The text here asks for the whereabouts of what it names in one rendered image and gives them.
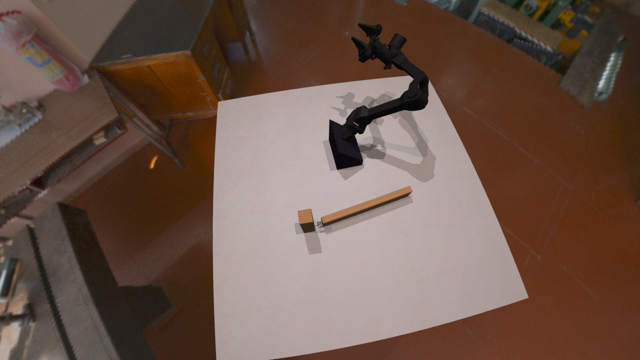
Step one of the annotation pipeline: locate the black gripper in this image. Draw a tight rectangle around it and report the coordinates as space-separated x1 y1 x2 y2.
351 23 388 63

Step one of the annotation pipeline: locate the dark brown wooden post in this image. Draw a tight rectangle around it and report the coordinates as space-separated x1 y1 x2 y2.
297 209 315 233

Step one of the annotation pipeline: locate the brown wooden board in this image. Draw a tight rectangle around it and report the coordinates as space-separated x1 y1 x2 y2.
317 186 412 227

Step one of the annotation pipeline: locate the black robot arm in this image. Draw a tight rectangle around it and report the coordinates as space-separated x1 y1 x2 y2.
337 33 429 142

